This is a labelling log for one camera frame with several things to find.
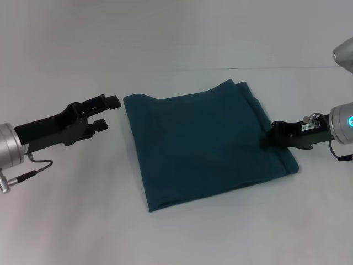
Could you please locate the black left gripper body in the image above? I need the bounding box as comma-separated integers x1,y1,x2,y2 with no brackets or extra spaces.
13,102,94,153

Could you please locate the teal blue t-shirt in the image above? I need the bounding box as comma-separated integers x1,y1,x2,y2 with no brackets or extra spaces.
122,78,300,214

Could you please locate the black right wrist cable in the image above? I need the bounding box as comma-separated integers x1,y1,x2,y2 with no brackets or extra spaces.
329,139,353,162

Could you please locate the dark red left cable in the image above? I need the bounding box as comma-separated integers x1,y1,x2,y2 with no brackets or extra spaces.
8,153,54,184

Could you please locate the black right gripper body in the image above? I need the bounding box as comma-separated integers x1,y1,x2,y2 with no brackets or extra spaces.
271,114,335,151

